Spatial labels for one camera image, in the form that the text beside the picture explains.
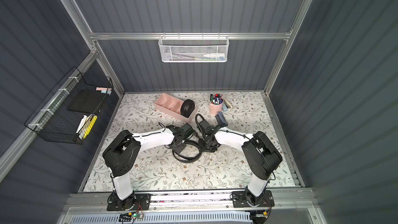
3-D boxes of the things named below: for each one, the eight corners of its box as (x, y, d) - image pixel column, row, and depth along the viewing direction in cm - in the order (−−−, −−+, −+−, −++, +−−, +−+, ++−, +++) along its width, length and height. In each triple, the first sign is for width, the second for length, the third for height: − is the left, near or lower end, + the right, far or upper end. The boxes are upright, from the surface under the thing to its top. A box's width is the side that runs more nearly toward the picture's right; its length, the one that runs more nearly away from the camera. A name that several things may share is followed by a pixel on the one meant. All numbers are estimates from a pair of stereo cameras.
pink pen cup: (209, 115, 108) (209, 102, 98) (209, 106, 113) (209, 94, 103) (221, 115, 108) (223, 102, 98) (220, 106, 113) (222, 94, 103)
